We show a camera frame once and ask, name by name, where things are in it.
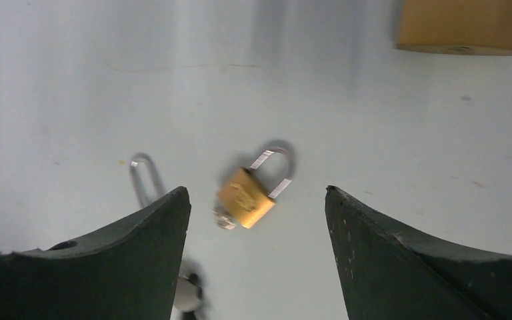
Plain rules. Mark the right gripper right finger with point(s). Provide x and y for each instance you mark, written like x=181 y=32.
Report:
x=390 y=270

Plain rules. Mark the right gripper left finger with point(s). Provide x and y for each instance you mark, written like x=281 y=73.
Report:
x=127 y=269

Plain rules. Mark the long shackle brass padlock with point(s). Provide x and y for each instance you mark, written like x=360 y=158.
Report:
x=145 y=179

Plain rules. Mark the small brass padlock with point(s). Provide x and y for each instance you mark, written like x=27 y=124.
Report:
x=243 y=199

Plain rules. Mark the large brass padlock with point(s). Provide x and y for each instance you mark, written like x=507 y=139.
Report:
x=462 y=27

